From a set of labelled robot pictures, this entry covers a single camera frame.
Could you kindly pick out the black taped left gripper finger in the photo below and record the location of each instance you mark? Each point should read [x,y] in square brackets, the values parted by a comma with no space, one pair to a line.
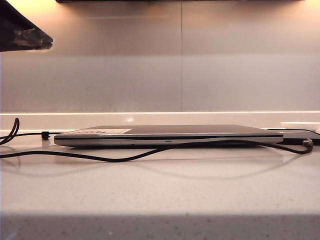
[20,32]

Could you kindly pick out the silver closed laptop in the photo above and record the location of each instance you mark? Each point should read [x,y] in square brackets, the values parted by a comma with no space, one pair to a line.
[100,142]

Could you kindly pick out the white red-lettered sticker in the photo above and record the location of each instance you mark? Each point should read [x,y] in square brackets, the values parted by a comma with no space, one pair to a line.
[120,131]

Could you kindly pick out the dark overhead cabinet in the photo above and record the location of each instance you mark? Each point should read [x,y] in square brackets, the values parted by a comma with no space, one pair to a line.
[175,1]

